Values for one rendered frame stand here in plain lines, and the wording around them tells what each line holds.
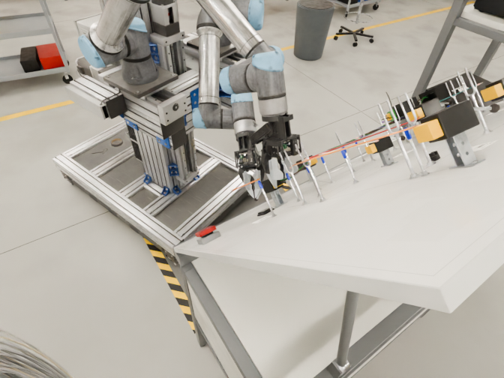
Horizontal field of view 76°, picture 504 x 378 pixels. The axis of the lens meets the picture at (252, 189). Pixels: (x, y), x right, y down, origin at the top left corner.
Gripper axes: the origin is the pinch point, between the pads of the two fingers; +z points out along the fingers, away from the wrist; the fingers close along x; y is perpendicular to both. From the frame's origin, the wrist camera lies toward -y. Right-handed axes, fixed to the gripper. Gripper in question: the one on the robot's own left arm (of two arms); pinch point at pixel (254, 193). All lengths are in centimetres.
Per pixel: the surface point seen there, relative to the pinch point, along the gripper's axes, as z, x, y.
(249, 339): 45.1, -6.7, 3.0
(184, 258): 18.5, -28.5, -1.6
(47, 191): -40, -181, -93
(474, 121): 2, 45, 53
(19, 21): -232, -252, -133
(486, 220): 16, 36, 73
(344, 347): 39, 22, 31
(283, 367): 53, 3, 5
